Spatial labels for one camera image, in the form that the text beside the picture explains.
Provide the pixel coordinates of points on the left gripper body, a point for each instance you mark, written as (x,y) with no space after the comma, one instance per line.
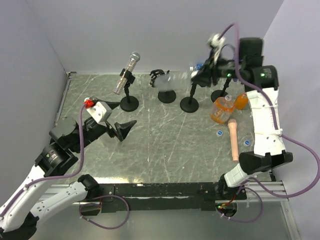
(93,132)

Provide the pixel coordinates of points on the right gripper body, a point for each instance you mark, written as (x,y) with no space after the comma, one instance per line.
(225,68)

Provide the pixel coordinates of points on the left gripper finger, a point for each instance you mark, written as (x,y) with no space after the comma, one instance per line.
(122,129)
(112,105)

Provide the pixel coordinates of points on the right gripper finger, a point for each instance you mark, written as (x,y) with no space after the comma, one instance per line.
(206,81)
(206,69)

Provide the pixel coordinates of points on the blue label water bottle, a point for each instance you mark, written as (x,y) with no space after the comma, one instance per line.
(195,67)

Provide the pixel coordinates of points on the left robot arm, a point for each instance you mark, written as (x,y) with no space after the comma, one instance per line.
(62,158)

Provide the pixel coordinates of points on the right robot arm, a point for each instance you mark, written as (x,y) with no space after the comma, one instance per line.
(262,88)

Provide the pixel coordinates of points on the orange square bottle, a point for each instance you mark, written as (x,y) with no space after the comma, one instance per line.
(222,109)

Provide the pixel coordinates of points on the orange round bottle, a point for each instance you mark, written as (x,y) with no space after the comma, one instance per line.
(241,101)

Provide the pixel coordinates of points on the black glitter microphone stand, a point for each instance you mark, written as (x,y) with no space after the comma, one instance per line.
(129,103)

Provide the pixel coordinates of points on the black purple microphone stand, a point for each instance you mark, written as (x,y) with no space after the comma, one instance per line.
(221,92)

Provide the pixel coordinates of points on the black empty clip stand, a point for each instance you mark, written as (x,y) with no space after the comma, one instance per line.
(190,104)

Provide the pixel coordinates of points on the pink beige microphone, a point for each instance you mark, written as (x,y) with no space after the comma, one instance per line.
(232,126)

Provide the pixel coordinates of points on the glitter silver microphone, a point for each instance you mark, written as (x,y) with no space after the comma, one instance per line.
(126,72)

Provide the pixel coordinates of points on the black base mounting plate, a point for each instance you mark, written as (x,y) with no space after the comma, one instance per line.
(202,196)

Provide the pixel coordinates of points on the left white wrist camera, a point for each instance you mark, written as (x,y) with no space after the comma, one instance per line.
(99,110)

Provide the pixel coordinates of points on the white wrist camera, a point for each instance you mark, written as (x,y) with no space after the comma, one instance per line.
(216,41)
(99,110)

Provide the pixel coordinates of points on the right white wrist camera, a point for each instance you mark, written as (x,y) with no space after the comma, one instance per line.
(216,41)

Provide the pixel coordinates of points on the black shock mount stand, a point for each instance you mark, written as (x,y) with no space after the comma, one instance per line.
(164,96)

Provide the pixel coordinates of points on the aluminium rail frame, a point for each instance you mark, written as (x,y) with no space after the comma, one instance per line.
(168,145)

